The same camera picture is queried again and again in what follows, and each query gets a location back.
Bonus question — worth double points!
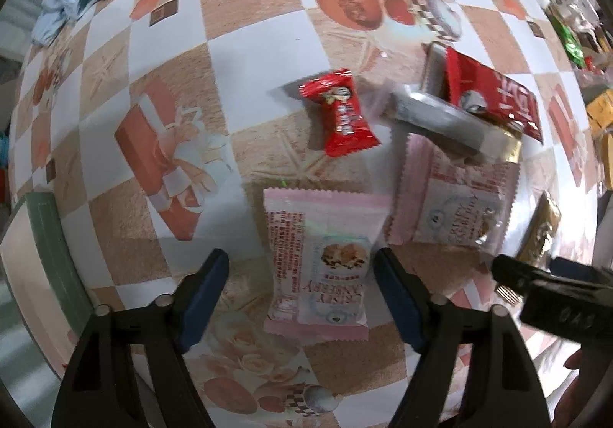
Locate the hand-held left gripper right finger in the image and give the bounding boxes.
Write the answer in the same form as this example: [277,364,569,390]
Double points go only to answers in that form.
[372,247,549,428]

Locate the long red snack packet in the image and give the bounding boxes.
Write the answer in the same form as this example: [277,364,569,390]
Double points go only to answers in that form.
[443,47,544,145]

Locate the grey stick snack packet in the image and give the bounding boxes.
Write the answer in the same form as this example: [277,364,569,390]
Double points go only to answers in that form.
[383,85,499,161]

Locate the pink biscuit packet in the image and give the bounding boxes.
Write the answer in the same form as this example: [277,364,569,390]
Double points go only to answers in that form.
[385,133,522,251]
[262,187,391,341]

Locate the small red candy packet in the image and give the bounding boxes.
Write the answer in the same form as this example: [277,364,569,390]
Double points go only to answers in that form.
[299,69,381,158]

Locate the beige tray with green rim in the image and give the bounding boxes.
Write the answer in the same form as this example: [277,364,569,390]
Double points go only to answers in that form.
[0,191,97,410]

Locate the heap of snack bags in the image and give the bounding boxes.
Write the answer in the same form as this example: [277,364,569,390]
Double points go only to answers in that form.
[541,0,613,192]

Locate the yellow cardboard box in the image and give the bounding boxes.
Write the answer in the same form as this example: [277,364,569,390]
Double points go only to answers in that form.
[587,90,613,136]

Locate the gold snack packet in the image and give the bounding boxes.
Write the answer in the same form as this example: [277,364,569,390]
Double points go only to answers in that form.
[515,192,562,266]

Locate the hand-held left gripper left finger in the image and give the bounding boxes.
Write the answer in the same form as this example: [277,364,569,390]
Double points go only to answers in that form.
[50,249,231,428]

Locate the person's right hand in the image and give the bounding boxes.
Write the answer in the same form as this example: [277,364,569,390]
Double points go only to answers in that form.
[553,342,613,428]

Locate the white grey snack packet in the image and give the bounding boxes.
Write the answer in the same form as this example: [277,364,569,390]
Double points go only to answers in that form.
[420,42,451,98]

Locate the green foil bag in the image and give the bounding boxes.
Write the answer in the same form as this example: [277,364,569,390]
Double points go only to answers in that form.
[551,16,587,69]

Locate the checkered printed tablecloth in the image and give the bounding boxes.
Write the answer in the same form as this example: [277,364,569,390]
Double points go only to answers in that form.
[7,0,602,428]

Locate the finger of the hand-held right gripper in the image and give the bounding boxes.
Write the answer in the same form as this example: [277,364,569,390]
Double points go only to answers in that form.
[491,254,613,298]
[521,287,613,343]

